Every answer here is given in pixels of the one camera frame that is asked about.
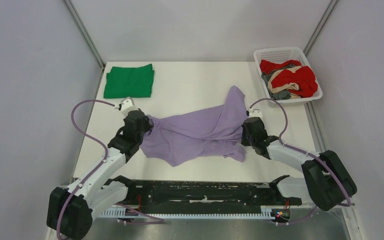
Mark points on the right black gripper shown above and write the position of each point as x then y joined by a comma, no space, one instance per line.
244,141

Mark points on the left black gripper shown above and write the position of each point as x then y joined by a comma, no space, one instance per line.
148,125

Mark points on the purple t shirt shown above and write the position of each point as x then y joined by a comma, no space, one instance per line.
214,131

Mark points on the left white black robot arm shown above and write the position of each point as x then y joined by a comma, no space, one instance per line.
72,210

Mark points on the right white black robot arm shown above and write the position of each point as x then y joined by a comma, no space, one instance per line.
325,180

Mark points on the folded green t shirt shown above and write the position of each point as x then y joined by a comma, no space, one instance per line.
133,82

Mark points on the grey t shirt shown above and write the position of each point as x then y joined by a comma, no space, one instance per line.
278,95

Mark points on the beige t shirt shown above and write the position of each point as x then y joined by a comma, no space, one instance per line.
289,85

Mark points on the white plastic laundry basket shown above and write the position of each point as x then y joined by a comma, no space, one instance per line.
279,55

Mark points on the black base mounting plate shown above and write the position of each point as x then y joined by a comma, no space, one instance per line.
202,197

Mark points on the red t shirt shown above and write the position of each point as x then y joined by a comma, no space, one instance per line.
304,77

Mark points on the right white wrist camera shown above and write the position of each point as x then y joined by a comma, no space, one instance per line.
254,113

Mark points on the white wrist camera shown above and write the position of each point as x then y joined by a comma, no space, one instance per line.
254,113
126,106

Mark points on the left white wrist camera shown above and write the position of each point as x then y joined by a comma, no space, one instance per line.
126,106

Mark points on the white slotted cable duct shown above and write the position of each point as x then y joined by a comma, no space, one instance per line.
118,212

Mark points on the aluminium frame rails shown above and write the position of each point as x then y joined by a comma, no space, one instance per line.
336,224

